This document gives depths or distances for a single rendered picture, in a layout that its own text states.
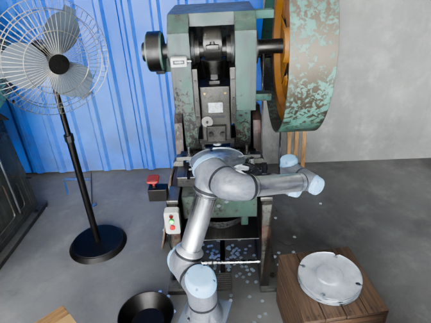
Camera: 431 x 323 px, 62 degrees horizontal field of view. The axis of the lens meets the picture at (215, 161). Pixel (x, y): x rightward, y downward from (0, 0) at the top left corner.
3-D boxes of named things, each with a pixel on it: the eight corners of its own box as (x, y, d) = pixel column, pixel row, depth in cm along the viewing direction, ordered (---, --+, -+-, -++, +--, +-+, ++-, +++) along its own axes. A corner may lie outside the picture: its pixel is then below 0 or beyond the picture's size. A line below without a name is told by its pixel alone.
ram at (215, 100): (231, 142, 182) (230, 86, 167) (202, 143, 182) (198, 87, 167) (230, 128, 197) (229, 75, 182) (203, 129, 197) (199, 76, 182)
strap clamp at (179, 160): (203, 165, 200) (202, 149, 195) (173, 166, 200) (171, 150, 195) (203, 159, 205) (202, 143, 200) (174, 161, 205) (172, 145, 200)
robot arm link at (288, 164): (307, 161, 150) (306, 182, 155) (289, 150, 158) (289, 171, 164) (293, 168, 146) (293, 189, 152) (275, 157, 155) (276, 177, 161)
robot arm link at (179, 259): (177, 292, 140) (215, 166, 124) (161, 268, 152) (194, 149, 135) (202, 287, 147) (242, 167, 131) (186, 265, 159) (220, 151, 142)
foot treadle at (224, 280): (232, 295, 194) (232, 289, 192) (214, 296, 195) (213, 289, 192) (229, 225, 245) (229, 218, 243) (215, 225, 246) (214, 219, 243)
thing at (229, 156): (235, 144, 202) (235, 143, 202) (253, 168, 178) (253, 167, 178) (185, 154, 197) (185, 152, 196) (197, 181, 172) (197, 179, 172)
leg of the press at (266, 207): (279, 291, 209) (287, 157, 164) (260, 292, 209) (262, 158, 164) (262, 198, 288) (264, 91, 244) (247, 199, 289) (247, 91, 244)
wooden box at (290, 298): (375, 357, 172) (389, 310, 155) (298, 370, 169) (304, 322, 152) (340, 291, 207) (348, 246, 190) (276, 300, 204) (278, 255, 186)
